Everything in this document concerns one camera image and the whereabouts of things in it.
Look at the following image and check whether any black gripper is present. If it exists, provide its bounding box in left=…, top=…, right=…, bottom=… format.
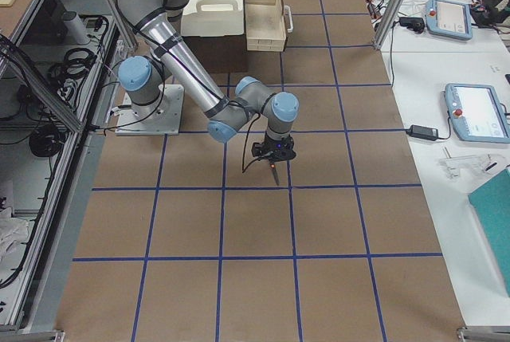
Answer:
left=252, top=137, right=296, bottom=162

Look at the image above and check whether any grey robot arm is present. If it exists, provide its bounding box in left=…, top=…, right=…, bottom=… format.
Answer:
left=116, top=0, right=299, bottom=163

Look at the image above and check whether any dark brown wooden cabinet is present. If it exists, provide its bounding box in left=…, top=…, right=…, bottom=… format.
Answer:
left=183, top=34, right=248, bottom=73

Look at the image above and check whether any black power adapter brick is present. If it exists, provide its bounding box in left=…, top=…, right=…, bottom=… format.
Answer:
left=406, top=124, right=439, bottom=141

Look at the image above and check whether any white plastic tray box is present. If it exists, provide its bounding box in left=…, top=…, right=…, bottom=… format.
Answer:
left=181, top=0, right=245, bottom=37

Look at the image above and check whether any near blue teach pendant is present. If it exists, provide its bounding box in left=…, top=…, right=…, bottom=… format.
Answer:
left=444, top=83, right=509, bottom=143

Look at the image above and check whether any blue teach pendant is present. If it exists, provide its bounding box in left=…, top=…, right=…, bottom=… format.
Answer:
left=444, top=83, right=509, bottom=143
left=425, top=0, right=473, bottom=41

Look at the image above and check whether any far blue teach pendant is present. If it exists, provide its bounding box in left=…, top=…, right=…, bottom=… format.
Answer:
left=425, top=0, right=473, bottom=41

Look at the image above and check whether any grey cylinder speaker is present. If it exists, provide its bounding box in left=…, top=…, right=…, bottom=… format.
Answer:
left=61, top=11, right=90, bottom=45

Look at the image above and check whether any white crumpled cloth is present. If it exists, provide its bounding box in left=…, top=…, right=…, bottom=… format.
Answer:
left=0, top=180, right=29, bottom=263

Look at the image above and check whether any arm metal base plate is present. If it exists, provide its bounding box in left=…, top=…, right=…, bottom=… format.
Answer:
left=115, top=84, right=184, bottom=136

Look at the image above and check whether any wooden drawer with white handle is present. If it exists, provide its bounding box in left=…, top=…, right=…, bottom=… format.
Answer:
left=245, top=0, right=294, bottom=53

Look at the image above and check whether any clear acrylic bracket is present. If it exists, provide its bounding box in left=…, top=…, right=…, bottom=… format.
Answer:
left=438, top=147, right=509, bottom=179

